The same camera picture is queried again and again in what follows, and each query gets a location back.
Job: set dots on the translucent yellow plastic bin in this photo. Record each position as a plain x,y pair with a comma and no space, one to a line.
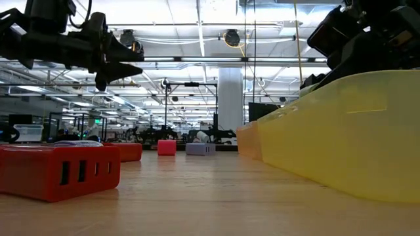
344,141

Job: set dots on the black background robot arm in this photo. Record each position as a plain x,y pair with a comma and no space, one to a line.
154,134
215,132

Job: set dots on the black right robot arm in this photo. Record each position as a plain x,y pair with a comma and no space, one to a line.
377,10

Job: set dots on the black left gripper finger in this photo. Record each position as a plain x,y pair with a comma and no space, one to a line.
115,70
116,54

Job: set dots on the white round column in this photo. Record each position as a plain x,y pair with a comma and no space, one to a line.
230,98

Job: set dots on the clear plastic storage box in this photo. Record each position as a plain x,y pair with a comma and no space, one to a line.
28,132

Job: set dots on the black gantry frame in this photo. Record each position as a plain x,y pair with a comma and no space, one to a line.
192,84

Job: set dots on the white roll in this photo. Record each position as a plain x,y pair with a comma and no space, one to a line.
202,136

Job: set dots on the red wall charger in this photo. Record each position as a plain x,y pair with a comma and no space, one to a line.
129,151

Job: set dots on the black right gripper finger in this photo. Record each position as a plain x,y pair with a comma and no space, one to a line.
322,80
307,81

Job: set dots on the small black ceiling reel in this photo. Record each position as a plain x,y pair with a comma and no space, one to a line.
164,84

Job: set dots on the lavender cube USB charger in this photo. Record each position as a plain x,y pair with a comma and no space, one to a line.
201,149

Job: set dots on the long ceiling light strip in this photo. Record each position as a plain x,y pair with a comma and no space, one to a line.
210,59

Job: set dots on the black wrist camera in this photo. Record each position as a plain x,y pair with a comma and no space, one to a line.
333,32
49,14

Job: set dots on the black perforated computer case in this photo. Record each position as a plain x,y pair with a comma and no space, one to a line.
260,111

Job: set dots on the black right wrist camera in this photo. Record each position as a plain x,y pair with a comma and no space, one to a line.
333,32

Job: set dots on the red multi-port USB charger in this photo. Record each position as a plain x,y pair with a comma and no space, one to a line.
39,170

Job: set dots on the pink-red cube wall charger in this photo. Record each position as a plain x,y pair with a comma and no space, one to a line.
166,147

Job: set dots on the translucent orange plastic bin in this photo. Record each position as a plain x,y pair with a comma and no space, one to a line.
248,141

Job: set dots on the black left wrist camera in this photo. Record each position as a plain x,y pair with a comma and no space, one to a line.
49,14

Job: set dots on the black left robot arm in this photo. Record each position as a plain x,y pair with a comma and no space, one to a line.
13,39

